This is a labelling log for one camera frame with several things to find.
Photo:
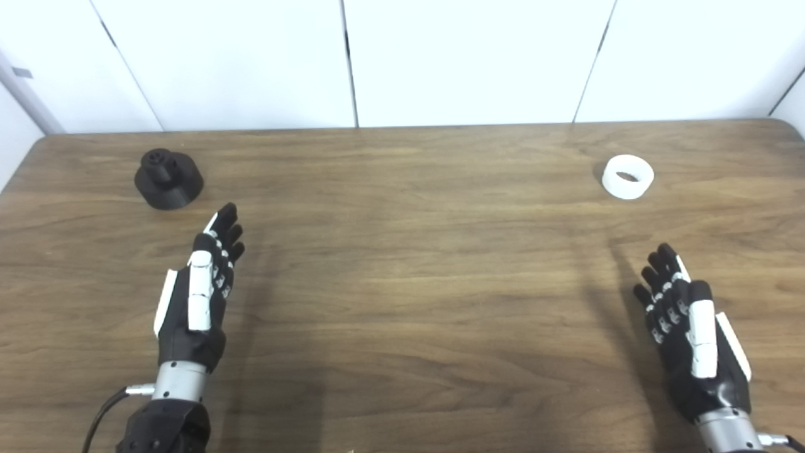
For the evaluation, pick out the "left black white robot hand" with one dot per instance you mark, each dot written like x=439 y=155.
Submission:
x=188 y=327

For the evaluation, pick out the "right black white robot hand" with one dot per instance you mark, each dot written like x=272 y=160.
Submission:
x=704 y=377

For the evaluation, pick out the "round black stepped part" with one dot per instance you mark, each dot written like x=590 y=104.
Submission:
x=176 y=185

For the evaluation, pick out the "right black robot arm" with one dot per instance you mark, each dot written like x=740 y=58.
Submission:
x=729 y=434

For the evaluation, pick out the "gray wall corner post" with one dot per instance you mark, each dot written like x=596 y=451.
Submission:
x=28 y=97

